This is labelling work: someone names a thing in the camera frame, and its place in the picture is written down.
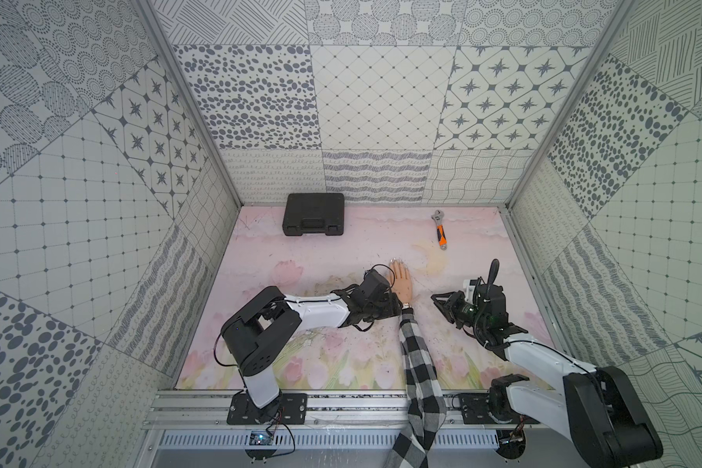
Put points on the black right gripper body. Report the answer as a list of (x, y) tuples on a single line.
[(464, 313)]

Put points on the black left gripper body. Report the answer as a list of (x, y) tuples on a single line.
[(383, 301)]

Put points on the black white checkered sleeve forearm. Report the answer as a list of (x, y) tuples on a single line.
[(427, 408)]

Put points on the left green circuit board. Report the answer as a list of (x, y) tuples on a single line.
[(260, 446)]

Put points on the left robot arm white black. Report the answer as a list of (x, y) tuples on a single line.
[(258, 332)]

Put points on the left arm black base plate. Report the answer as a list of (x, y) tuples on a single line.
[(289, 409)]

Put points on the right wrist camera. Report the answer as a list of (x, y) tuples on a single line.
[(471, 287)]

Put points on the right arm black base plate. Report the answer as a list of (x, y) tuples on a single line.
[(474, 409)]

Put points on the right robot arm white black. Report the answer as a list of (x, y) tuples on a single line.
[(596, 408)]

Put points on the black plastic tool case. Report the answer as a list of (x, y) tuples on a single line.
[(314, 213)]

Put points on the mannequin hand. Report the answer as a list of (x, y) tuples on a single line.
[(401, 281)]

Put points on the orange handled adjustable wrench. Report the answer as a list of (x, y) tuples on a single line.
[(438, 218)]

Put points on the right round circuit board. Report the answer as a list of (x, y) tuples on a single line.
[(510, 445)]

